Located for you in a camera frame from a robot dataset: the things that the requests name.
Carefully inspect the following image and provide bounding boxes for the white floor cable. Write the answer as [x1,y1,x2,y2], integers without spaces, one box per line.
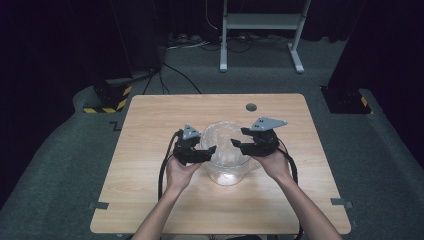
[165,40,212,52]

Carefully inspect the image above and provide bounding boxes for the clear plastic bag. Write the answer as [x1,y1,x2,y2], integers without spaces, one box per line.
[199,120,265,172]

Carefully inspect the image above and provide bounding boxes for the black yellow striped base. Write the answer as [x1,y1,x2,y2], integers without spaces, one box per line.
[82,79,134,115]

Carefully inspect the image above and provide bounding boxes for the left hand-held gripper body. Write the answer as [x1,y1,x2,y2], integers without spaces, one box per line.
[172,122,205,167]

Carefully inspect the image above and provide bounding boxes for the thin hanging cable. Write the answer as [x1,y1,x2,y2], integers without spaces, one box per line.
[204,0,219,31]

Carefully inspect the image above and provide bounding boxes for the clear round bin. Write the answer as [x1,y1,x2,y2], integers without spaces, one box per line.
[199,120,255,187]

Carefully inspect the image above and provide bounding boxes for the white metal stand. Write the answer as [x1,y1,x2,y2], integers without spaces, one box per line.
[218,0,313,74]

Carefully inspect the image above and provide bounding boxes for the person's left hand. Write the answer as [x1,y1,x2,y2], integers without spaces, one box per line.
[165,154,203,193]

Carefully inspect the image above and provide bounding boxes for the black cables under stand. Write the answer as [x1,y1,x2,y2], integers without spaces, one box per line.
[199,33,292,54]

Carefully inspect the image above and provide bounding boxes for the black base with yellow mark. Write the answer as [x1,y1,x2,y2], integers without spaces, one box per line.
[320,85,373,115]

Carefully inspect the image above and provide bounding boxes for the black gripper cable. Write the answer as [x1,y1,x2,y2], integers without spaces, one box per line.
[157,129,185,202]
[276,137,305,240]

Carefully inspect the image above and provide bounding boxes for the person's right hand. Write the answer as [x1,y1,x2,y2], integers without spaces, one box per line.
[252,149,295,183]

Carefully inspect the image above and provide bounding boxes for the black floor cable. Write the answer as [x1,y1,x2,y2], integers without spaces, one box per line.
[141,62,203,96]

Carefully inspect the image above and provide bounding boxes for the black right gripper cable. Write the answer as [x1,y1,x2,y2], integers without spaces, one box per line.
[276,137,305,240]

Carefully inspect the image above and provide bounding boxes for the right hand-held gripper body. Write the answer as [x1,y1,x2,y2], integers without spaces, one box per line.
[244,116,289,158]

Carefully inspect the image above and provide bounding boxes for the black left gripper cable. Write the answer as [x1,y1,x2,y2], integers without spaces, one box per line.
[157,129,185,202]

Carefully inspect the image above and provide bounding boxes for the power strip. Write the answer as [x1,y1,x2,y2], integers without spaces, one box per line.
[167,32,203,46]

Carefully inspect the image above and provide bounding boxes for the grey tape piece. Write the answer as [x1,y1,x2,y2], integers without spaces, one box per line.
[88,200,110,211]
[330,197,354,210]

